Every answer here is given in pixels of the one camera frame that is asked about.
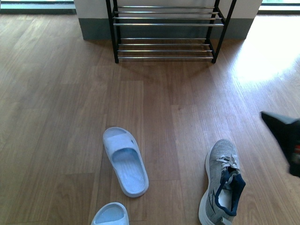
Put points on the black metal shoe rack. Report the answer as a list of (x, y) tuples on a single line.
[(167, 31)]

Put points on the light blue slide sandal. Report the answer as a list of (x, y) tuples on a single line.
[(126, 160), (113, 213)]

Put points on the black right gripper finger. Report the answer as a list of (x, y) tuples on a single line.
[(286, 131)]

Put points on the grey knit sneaker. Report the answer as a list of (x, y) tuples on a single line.
[(219, 203)]

